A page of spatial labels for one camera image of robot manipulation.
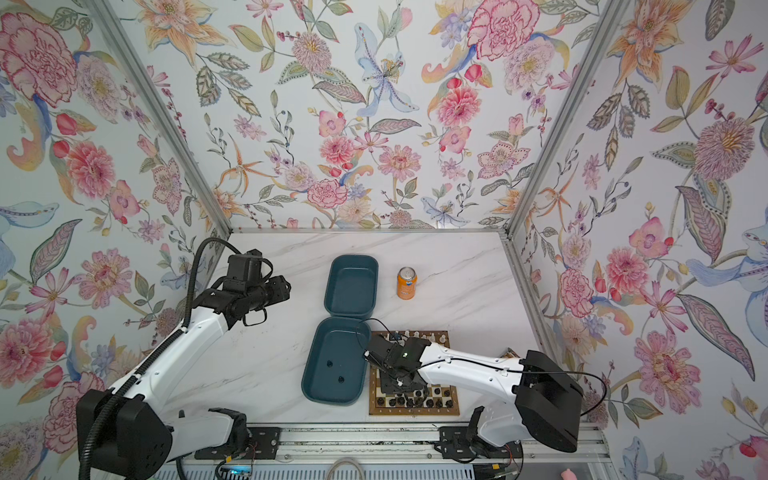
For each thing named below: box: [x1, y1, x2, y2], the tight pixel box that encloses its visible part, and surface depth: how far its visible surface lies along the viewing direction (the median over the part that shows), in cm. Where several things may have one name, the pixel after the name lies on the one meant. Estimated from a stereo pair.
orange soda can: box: [397, 266, 417, 301], surface depth 97 cm
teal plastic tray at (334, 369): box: [301, 317, 372, 407], surface depth 88 cm
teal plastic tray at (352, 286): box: [324, 255, 380, 317], surface depth 105 cm
